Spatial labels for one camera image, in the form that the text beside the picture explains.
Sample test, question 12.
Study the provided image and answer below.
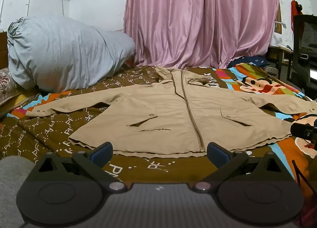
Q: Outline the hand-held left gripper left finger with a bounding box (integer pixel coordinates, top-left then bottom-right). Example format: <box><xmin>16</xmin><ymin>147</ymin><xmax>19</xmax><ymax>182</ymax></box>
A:
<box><xmin>27</xmin><ymin>142</ymin><xmax>128</xmax><ymax>193</ymax></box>

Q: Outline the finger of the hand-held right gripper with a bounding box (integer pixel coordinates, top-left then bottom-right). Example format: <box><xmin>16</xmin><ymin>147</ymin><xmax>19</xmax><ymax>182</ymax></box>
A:
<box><xmin>290</xmin><ymin>122</ymin><xmax>317</xmax><ymax>144</ymax></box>

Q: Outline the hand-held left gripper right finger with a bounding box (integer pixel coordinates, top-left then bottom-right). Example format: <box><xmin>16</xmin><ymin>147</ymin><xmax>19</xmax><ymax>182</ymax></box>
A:
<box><xmin>193</xmin><ymin>142</ymin><xmax>296</xmax><ymax>193</ymax></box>

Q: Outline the beige zip jacket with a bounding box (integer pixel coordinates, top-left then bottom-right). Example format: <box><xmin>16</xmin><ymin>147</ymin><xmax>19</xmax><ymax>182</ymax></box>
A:
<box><xmin>26</xmin><ymin>66</ymin><xmax>317</xmax><ymax>158</ymax></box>

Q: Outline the brown printed blanket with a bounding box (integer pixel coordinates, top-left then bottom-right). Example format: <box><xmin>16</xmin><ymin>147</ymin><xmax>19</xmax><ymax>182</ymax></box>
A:
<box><xmin>0</xmin><ymin>62</ymin><xmax>317</xmax><ymax>194</ymax></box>

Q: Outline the dark desk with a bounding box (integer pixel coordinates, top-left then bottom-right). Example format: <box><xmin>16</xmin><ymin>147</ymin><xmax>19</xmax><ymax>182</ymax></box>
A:
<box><xmin>267</xmin><ymin>46</ymin><xmax>295</xmax><ymax>80</ymax></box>

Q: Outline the black mesh office chair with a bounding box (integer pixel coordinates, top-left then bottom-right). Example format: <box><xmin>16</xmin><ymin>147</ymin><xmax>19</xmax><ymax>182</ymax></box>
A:
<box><xmin>287</xmin><ymin>15</ymin><xmax>317</xmax><ymax>99</ymax></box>

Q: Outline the dark blue backpack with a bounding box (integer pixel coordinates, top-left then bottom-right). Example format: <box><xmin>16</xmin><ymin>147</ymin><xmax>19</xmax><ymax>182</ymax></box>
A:
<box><xmin>227</xmin><ymin>56</ymin><xmax>269</xmax><ymax>69</ymax></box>

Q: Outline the person's grey trouser leg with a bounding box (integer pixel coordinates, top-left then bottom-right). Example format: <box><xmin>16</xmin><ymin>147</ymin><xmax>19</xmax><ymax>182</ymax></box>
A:
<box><xmin>0</xmin><ymin>156</ymin><xmax>36</xmax><ymax>228</ymax></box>

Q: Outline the grey bundled duvet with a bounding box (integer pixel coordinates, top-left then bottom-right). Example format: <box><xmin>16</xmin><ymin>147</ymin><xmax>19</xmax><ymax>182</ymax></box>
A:
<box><xmin>7</xmin><ymin>16</ymin><xmax>136</xmax><ymax>93</ymax></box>

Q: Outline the floral pillow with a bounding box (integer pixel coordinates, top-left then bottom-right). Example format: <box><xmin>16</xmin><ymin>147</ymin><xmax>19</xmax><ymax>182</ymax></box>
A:
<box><xmin>0</xmin><ymin>67</ymin><xmax>25</xmax><ymax>106</ymax></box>

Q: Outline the red hanging cloth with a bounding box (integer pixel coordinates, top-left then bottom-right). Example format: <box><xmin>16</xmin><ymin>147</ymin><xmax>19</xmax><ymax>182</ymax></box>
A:
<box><xmin>290</xmin><ymin>0</ymin><xmax>303</xmax><ymax>31</ymax></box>

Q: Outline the pink curtain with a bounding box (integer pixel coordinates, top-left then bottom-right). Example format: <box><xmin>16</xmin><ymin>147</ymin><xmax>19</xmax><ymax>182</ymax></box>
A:
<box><xmin>124</xmin><ymin>0</ymin><xmax>280</xmax><ymax>70</ymax></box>

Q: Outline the thin black strap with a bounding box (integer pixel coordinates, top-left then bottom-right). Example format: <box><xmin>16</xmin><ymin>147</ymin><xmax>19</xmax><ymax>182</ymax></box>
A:
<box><xmin>291</xmin><ymin>160</ymin><xmax>313</xmax><ymax>197</ymax></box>

